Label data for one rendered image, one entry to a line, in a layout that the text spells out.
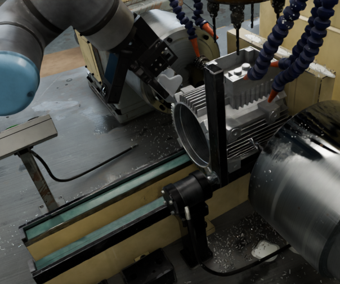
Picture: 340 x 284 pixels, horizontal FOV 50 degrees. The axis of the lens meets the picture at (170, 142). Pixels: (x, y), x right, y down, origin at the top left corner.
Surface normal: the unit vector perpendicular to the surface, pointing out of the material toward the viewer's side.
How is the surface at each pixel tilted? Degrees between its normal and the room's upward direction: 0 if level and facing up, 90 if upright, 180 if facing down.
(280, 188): 66
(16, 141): 51
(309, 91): 90
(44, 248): 90
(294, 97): 90
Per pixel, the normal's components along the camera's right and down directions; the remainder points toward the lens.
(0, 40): 0.34, -0.73
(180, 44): 0.49, 0.51
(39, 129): 0.30, -0.07
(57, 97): -0.13, -0.76
